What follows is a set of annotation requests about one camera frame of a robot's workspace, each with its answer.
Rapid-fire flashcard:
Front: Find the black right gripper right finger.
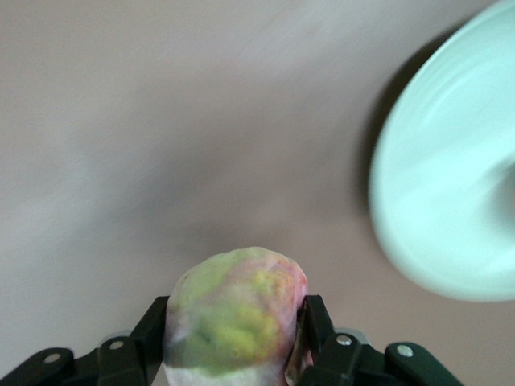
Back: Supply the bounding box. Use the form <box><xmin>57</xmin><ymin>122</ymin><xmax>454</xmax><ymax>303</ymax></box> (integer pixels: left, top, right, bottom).
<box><xmin>298</xmin><ymin>294</ymin><xmax>464</xmax><ymax>386</ymax></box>

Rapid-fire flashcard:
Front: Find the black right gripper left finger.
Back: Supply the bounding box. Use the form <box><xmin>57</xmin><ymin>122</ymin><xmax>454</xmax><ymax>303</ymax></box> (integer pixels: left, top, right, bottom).
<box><xmin>0</xmin><ymin>296</ymin><xmax>171</xmax><ymax>386</ymax></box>

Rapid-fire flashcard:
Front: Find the yellow-green apple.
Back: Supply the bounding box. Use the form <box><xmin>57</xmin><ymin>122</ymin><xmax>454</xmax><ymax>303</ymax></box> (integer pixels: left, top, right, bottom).
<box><xmin>163</xmin><ymin>245</ymin><xmax>309</xmax><ymax>386</ymax></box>

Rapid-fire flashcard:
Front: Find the brown table cloth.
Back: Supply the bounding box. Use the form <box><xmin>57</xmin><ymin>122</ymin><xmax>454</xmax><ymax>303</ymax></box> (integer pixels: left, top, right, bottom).
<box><xmin>0</xmin><ymin>0</ymin><xmax>515</xmax><ymax>386</ymax></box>

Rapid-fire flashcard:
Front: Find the pale green round plate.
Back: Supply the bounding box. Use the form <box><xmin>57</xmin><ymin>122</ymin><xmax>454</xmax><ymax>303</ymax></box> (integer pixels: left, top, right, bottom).
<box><xmin>369</xmin><ymin>0</ymin><xmax>515</xmax><ymax>303</ymax></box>

